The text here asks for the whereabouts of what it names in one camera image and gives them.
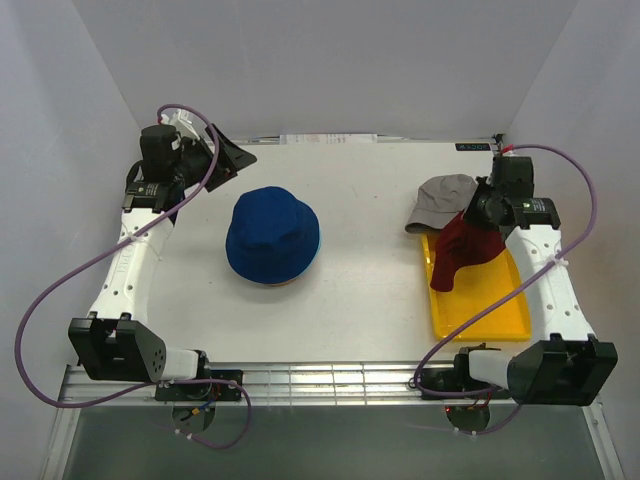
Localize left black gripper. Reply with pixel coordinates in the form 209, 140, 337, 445
172, 124, 257, 192

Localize dark red hat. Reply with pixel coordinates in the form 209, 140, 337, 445
430, 212, 505, 292

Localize blue bucket hat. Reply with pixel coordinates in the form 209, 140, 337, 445
225, 186, 321, 284

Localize teal bucket hat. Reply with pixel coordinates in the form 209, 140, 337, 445
295, 231, 322, 278

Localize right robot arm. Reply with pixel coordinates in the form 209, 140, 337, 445
451, 155, 618, 406

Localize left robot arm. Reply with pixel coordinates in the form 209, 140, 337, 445
68, 125, 257, 400

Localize grey cap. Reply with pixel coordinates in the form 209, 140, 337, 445
405, 174, 477, 234

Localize dark corner label sticker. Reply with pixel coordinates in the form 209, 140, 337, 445
455, 142, 492, 152

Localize yellow plastic tray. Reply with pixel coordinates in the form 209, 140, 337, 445
427, 250, 532, 342

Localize papers at back edge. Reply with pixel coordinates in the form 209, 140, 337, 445
279, 133, 378, 145

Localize wooden hat stand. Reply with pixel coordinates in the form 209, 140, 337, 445
263, 277, 298, 288

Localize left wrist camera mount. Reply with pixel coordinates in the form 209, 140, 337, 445
160, 109, 201, 141

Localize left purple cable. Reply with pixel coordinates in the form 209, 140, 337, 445
13, 103, 253, 451

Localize purple cable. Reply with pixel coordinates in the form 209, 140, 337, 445
407, 143, 599, 436
13, 103, 253, 451

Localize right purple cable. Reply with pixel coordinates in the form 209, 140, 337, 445
407, 143, 599, 436

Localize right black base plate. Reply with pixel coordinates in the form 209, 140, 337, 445
408, 367, 500, 400

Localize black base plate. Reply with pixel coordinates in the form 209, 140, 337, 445
154, 369, 244, 403
408, 367, 500, 400

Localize aluminium front rail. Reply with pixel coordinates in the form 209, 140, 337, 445
54, 362, 601, 409

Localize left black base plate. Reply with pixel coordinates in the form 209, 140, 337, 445
154, 369, 244, 403

